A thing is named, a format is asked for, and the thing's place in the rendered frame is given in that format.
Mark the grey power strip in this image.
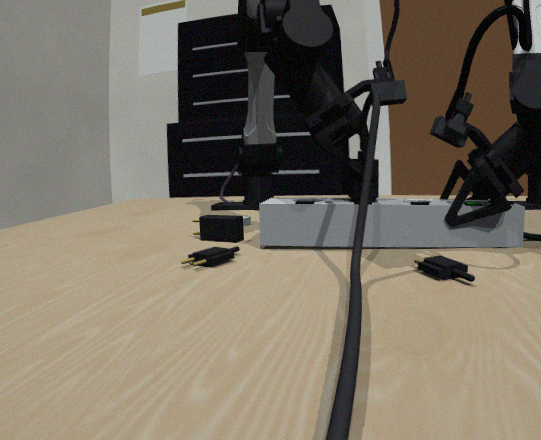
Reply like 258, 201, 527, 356
259, 198, 525, 247

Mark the black rectangular plug with two brass pins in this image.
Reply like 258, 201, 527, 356
192, 215, 244, 242

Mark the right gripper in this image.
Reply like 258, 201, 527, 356
285, 64, 395, 177

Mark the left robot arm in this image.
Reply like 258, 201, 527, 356
429, 0, 541, 210

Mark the black plug with two brass prongs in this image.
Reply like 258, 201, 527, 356
414, 255, 475, 282
181, 246, 240, 267

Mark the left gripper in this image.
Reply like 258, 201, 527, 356
440, 98, 540, 227

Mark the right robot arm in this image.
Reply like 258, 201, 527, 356
211, 0, 407, 211

